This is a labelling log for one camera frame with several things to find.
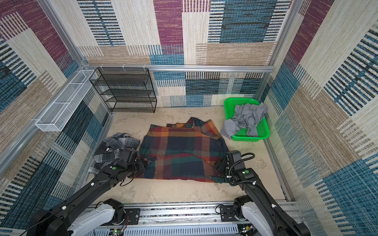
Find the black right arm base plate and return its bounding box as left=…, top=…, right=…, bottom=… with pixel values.
left=218, top=205, right=245, bottom=222

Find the aluminium mounting rail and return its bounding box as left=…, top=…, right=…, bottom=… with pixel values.
left=50, top=202, right=314, bottom=236

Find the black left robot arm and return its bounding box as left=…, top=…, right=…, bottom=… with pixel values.
left=24, top=148, right=145, bottom=236

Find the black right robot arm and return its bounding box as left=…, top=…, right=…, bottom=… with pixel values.
left=215, top=150, right=311, bottom=236

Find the grey plaid long sleeve shirt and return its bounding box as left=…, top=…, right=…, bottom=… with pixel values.
left=88, top=133, right=140, bottom=175

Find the white wire mesh tray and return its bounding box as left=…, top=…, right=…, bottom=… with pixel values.
left=35, top=70, right=95, bottom=132

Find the green plastic basket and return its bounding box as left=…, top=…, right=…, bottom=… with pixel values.
left=223, top=97, right=271, bottom=142

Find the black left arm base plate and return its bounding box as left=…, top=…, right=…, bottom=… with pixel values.
left=120, top=208, right=141, bottom=227

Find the black wire mesh shelf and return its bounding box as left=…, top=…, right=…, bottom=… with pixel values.
left=90, top=67, right=157, bottom=113

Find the multicolour plaid long sleeve shirt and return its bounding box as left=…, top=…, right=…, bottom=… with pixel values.
left=137, top=118, right=229, bottom=183

